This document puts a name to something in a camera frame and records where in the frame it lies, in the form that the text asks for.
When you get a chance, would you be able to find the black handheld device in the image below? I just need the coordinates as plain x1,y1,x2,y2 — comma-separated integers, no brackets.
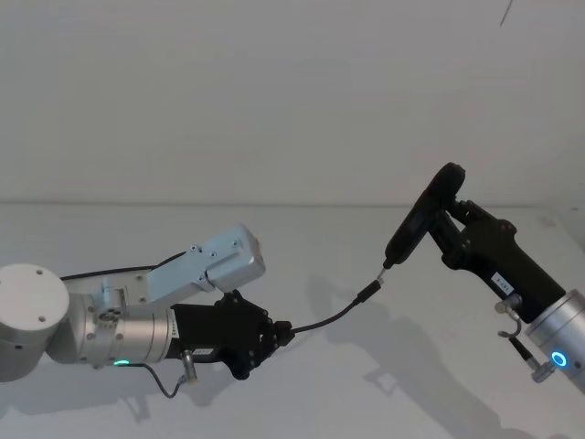
382,162,467,272

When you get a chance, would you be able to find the thin dark left gripper cable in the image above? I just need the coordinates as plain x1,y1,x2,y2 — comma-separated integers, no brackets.
130,349,198,400

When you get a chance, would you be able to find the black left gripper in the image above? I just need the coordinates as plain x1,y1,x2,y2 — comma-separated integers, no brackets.
169,289,294,381

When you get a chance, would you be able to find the white table cloth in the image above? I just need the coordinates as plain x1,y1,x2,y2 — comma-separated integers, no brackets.
0,202,585,439

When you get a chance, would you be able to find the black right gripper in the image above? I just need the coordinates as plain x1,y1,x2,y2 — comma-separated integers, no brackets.
431,198,568,325

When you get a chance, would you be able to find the thin dark gripper cable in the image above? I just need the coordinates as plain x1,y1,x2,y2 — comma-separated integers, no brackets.
130,349,198,400
495,294,557,381

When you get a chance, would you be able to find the thin dark right gripper cable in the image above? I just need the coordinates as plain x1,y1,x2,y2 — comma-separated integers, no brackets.
495,294,557,381

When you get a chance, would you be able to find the black cable with plug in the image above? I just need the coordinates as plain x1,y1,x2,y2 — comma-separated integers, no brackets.
289,266,389,336

